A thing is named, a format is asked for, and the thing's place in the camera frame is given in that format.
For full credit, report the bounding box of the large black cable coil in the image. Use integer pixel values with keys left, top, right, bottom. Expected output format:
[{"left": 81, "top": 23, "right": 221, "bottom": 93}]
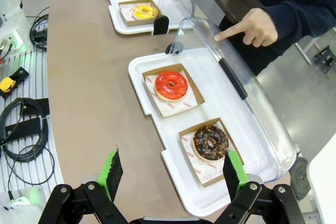
[{"left": 0, "top": 97, "right": 56, "bottom": 201}]

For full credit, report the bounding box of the white tray with red donut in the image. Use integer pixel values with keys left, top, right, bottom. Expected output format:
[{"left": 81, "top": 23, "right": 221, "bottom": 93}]
[{"left": 128, "top": 47, "right": 282, "bottom": 218}]

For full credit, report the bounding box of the chocolate donut with nuts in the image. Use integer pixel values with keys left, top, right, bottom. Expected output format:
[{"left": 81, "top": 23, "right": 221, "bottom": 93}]
[{"left": 191, "top": 124, "right": 230, "bottom": 162}]

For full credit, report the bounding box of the person's left hand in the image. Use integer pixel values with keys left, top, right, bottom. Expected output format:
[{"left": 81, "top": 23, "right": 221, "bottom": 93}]
[{"left": 213, "top": 7, "right": 279, "bottom": 48}]

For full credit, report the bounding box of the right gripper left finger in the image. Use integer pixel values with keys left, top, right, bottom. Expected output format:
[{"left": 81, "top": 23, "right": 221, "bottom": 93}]
[{"left": 38, "top": 147, "right": 130, "bottom": 224}]

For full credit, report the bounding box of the white side table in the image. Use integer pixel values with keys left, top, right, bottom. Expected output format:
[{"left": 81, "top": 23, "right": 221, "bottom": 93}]
[{"left": 307, "top": 140, "right": 336, "bottom": 224}]

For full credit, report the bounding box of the small black cable coil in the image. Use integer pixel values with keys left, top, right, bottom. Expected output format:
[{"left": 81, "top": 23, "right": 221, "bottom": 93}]
[{"left": 29, "top": 7, "right": 51, "bottom": 51}]

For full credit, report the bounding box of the yellow glazed donut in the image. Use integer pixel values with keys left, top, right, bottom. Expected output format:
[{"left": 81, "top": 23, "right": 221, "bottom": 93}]
[{"left": 132, "top": 3, "right": 160, "bottom": 22}]

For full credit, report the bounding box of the black stool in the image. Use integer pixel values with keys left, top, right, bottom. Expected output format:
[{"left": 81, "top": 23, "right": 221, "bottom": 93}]
[{"left": 313, "top": 45, "right": 336, "bottom": 74}]

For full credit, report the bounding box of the cardboard box of yellow donut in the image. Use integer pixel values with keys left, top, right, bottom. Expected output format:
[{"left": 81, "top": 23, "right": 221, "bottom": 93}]
[{"left": 118, "top": 0, "right": 162, "bottom": 27}]

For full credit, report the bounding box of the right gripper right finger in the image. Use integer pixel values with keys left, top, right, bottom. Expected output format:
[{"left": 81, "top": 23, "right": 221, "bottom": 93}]
[{"left": 214, "top": 150, "right": 307, "bottom": 224}]

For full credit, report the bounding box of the cardboard box of red donut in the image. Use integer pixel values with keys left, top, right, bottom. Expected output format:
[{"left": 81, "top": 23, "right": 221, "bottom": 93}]
[{"left": 141, "top": 63, "right": 206, "bottom": 118}]

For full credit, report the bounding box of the cardboard box of nut donut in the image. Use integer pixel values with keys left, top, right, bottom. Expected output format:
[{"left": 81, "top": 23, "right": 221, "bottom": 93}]
[{"left": 178, "top": 117, "right": 245, "bottom": 188}]

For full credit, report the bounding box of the person's left forearm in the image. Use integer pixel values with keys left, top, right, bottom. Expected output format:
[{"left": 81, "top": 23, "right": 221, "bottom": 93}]
[{"left": 261, "top": 0, "right": 336, "bottom": 39}]

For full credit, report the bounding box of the red glazed donut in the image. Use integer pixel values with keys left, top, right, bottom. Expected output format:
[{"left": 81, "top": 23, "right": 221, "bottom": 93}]
[{"left": 153, "top": 70, "right": 188, "bottom": 103}]

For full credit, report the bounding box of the clear lid of red-donut tray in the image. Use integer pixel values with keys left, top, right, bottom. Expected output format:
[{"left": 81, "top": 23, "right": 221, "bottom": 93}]
[{"left": 165, "top": 16, "right": 312, "bottom": 201}]

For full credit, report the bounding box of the yellow button on black mount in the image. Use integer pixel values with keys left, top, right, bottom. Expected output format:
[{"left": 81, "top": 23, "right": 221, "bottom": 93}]
[{"left": 0, "top": 66, "right": 30, "bottom": 101}]

